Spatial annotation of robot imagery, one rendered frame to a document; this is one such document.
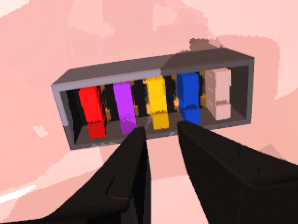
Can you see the blue fuse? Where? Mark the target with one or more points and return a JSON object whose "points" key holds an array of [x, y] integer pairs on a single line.
{"points": [[187, 91]]}

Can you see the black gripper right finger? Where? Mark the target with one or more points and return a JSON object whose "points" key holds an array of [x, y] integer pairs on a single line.
{"points": [[236, 184]]}

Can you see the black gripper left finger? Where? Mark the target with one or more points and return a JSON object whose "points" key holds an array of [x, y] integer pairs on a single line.
{"points": [[120, 192]]}

